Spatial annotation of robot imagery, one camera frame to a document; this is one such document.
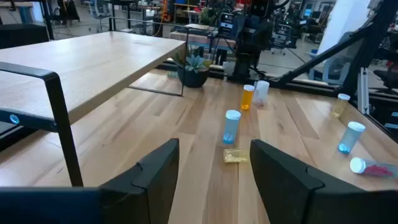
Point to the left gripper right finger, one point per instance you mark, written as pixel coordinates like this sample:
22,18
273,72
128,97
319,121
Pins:
289,193

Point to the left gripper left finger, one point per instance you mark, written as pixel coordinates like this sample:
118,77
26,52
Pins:
149,193

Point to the yellow pill vial white cap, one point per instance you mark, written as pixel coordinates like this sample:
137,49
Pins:
234,156
341,105

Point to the blue pill vial white cap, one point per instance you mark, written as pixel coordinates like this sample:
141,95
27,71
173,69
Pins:
231,129
351,137

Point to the blue vial with red pills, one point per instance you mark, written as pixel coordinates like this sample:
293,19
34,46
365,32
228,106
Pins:
376,170

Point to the orange pill vial white cap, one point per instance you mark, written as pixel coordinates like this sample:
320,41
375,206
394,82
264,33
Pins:
247,99

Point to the clear bottle with pink pills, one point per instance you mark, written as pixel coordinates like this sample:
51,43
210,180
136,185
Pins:
261,91

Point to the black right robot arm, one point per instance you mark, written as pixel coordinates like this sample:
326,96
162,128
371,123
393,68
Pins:
252,40

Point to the wooden shelf black metal legs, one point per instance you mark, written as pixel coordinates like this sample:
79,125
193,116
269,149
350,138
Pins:
93,62

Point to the succulent plant black pot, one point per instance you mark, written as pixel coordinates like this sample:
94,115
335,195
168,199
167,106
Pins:
192,77

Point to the grey office chair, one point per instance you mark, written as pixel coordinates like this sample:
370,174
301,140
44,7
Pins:
335,68
98,14

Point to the black office chair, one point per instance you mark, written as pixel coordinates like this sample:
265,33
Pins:
281,35

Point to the wooden workbench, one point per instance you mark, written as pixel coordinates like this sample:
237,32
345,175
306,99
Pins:
199,37

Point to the black equipment box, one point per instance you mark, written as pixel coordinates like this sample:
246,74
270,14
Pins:
226,23

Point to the black side table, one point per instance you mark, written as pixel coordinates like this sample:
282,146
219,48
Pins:
23,35

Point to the silver aluminium bracket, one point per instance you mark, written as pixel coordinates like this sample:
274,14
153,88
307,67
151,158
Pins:
362,93

